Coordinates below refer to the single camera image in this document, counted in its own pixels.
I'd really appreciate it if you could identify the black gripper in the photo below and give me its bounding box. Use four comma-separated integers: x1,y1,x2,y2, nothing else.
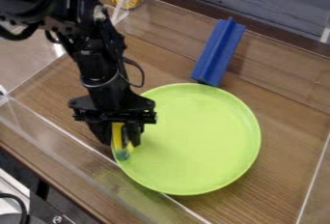
68,91,157,147

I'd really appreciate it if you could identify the yellow toy banana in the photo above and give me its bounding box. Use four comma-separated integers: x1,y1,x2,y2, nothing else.
112,123,134,161

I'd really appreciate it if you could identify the green round plate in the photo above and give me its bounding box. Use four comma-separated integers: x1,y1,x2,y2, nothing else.
116,83,262,196

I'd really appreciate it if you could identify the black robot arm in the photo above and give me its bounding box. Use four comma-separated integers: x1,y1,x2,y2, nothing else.
0,0,157,148

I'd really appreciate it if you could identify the black device under table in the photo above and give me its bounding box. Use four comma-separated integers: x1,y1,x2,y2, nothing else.
0,182,99,224

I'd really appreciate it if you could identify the blue plastic block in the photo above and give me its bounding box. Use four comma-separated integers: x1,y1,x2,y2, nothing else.
191,17,246,86

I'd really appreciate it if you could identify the clear acrylic enclosure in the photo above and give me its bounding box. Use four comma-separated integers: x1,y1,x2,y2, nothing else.
0,0,330,224

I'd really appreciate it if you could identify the black cable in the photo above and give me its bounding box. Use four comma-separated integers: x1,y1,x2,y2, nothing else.
0,192,31,224

